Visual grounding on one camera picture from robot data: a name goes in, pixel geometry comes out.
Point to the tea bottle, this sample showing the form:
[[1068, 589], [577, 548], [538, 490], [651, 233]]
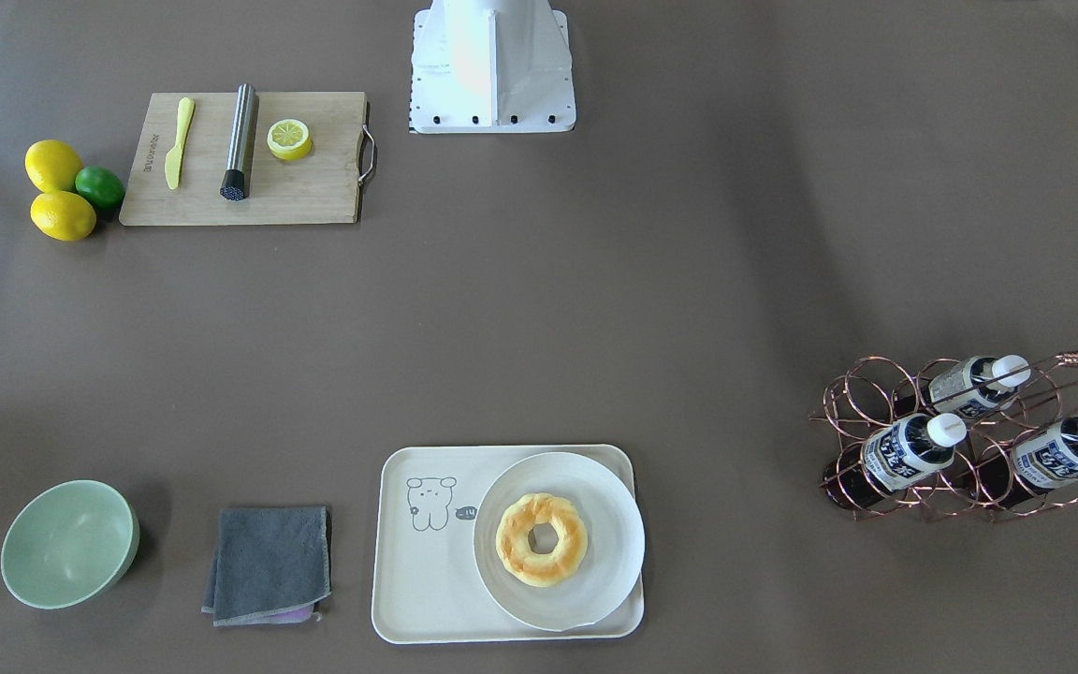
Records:
[[1045, 462], [971, 389], [893, 459]]

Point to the cream serving tray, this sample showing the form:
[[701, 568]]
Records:
[[425, 585]]

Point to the white round plate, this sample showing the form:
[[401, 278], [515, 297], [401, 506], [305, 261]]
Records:
[[616, 542]]

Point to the wooden cutting board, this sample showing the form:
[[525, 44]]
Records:
[[323, 188]]

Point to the half lemon slice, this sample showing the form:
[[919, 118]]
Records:
[[289, 139]]

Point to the steel cylinder muddler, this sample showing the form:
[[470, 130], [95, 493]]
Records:
[[236, 184]]

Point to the grey folded cloth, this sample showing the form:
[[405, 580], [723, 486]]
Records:
[[271, 565]]

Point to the yellow plastic knife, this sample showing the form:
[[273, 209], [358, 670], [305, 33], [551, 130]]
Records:
[[186, 108]]

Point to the green lime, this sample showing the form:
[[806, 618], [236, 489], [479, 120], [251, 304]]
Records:
[[100, 187]]

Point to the lower yellow lemon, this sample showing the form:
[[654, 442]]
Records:
[[65, 216]]

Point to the yellow lemon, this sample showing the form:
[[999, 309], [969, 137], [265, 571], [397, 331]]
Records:
[[52, 166], [65, 216]]

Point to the light green bowl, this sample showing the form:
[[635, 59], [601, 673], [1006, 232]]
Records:
[[69, 544]]

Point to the upper yellow lemon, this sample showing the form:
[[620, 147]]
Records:
[[52, 166]]

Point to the glazed ring donut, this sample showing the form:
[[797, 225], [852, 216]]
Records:
[[513, 547]]

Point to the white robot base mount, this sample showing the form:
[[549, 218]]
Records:
[[491, 67]]

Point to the copper wire bottle rack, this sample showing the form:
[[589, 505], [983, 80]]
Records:
[[860, 402]]

